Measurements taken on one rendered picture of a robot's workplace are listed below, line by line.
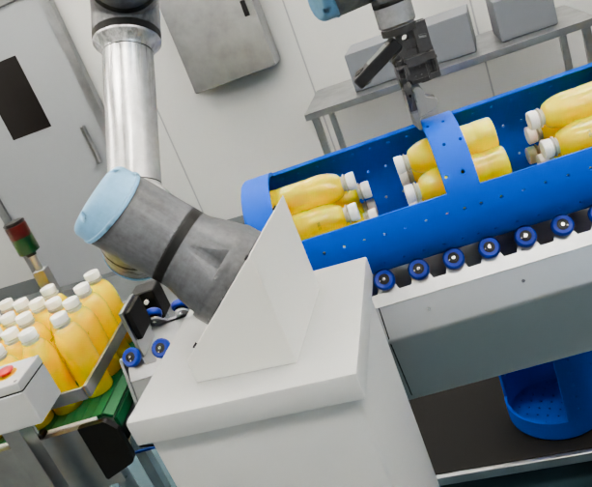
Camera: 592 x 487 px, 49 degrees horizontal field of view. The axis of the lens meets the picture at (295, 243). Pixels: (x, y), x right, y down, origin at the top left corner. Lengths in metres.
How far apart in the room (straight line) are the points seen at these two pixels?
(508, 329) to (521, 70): 3.37
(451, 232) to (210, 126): 3.68
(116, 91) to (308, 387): 0.58
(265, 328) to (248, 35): 3.72
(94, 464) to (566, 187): 1.15
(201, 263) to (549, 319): 0.86
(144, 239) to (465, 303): 0.76
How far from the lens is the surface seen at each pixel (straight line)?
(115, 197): 0.88
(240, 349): 0.85
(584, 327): 1.54
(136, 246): 0.88
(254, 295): 0.80
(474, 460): 2.10
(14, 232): 2.00
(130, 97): 1.10
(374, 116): 4.67
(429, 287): 1.39
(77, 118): 5.17
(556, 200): 1.36
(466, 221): 1.32
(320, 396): 0.81
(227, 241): 0.86
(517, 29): 3.88
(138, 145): 1.07
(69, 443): 1.56
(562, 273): 1.43
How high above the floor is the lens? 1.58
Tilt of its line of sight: 21 degrees down
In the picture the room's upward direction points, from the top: 22 degrees counter-clockwise
